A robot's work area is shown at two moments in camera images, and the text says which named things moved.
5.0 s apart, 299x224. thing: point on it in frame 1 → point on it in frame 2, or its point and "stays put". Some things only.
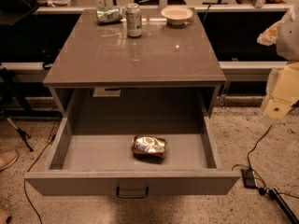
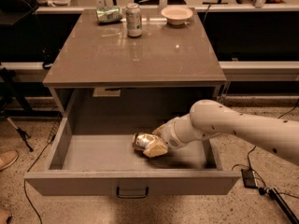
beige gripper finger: (282, 90) → (156, 148)
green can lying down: (109, 14) stays put
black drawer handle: (132, 196) stays put
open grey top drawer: (93, 154) stays put
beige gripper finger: (270, 35) → (158, 131)
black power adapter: (249, 178) stays put
